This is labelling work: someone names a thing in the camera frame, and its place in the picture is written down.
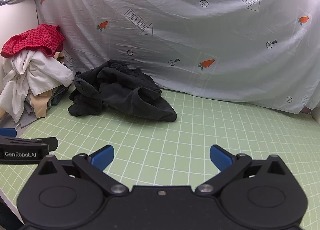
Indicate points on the green grid mat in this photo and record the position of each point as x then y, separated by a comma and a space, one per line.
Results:
175, 130

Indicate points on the red checkered cloth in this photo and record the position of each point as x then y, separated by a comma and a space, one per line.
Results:
32, 37

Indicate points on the beige garment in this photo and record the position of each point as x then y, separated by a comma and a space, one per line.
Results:
40, 105

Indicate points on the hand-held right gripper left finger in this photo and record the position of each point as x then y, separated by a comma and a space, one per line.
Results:
102, 157

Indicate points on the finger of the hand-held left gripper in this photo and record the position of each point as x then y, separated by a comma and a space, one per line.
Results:
7, 132
51, 143

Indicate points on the black pants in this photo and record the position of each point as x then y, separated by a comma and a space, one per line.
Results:
125, 92

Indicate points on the white garment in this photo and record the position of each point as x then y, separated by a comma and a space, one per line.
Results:
32, 75

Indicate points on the dark teal cloth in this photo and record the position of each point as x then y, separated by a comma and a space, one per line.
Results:
58, 96

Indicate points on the grey cloth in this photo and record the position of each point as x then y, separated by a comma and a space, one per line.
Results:
28, 120

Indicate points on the white carrot print sheet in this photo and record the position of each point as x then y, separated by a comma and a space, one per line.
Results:
190, 32

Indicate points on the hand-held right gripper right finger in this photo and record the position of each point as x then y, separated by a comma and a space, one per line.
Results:
221, 157

